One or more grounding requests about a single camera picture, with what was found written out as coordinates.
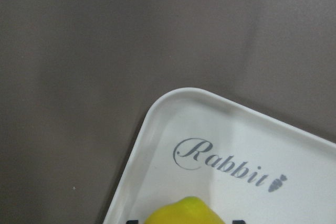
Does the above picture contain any white rabbit tray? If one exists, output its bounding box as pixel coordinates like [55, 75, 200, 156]
[104, 88, 335, 223]

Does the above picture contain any yellow lemon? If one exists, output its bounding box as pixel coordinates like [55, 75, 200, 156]
[144, 196, 225, 223]

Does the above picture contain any black left gripper view left finger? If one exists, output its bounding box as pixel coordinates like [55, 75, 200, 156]
[126, 220, 139, 224]

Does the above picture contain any black left gripper view right finger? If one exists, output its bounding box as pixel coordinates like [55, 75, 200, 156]
[232, 219, 246, 224]

